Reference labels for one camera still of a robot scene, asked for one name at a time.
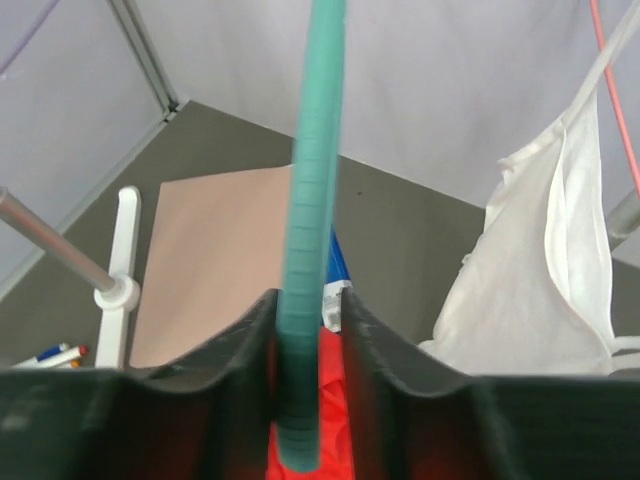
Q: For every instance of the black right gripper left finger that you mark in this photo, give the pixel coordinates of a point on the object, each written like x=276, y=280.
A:
x=206, y=415

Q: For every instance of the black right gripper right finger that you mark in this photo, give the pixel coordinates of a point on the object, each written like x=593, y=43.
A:
x=412, y=417

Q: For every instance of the red tank top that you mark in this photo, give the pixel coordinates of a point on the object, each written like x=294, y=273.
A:
x=336, y=462

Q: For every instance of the teal plastic hanger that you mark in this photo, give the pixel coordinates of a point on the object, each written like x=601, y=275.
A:
x=310, y=215

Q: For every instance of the white tank top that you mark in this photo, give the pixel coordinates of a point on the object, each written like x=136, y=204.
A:
x=534, y=296

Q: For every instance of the purple plastic hanger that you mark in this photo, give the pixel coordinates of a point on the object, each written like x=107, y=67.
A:
x=26, y=38

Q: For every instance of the silver clothes rack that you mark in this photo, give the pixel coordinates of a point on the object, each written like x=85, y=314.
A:
x=116, y=293

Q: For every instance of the red cap marker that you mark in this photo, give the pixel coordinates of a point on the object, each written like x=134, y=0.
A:
x=74, y=354

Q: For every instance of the blue cap marker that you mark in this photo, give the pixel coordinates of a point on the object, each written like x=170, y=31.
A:
x=36, y=360

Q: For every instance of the pink wire hanger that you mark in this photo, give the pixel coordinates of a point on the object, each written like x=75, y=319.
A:
x=615, y=99

